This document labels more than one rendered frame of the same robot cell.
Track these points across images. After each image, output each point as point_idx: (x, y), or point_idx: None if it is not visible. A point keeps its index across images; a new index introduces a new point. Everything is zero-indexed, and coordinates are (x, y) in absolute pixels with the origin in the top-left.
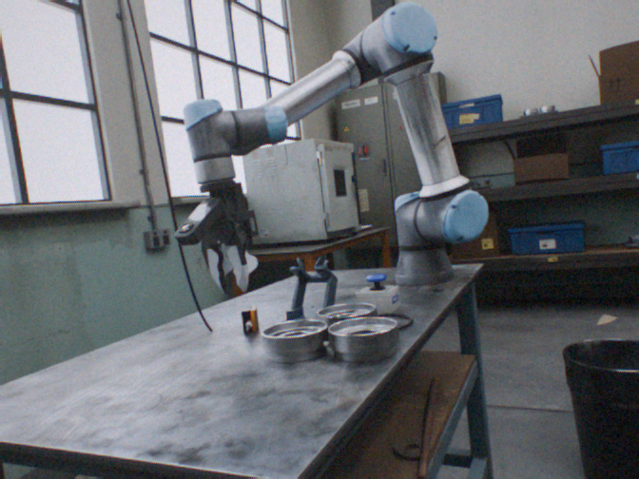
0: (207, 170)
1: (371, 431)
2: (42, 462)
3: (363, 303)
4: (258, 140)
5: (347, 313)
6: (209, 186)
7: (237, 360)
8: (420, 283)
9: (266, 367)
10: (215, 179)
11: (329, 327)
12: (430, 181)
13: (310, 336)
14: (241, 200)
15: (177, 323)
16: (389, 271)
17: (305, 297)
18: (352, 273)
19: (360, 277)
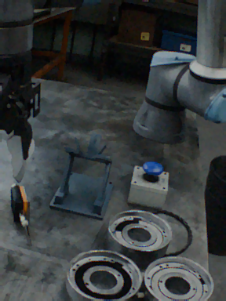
0: (3, 41)
1: None
2: None
3: (151, 214)
4: (69, 4)
5: (136, 225)
6: (1, 61)
7: (37, 297)
8: (161, 141)
9: None
10: (10, 53)
11: (146, 280)
12: (208, 63)
13: (131, 297)
14: (27, 70)
15: None
16: (114, 99)
17: (50, 141)
18: (78, 92)
19: (92, 106)
